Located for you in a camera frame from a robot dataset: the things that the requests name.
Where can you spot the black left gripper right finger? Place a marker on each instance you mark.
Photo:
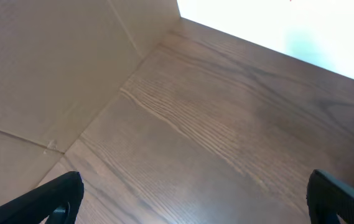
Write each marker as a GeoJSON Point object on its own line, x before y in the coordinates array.
{"type": "Point", "coordinates": [329, 200]}

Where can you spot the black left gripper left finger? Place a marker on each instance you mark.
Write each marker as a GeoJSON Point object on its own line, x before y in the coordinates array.
{"type": "Point", "coordinates": [57, 201]}

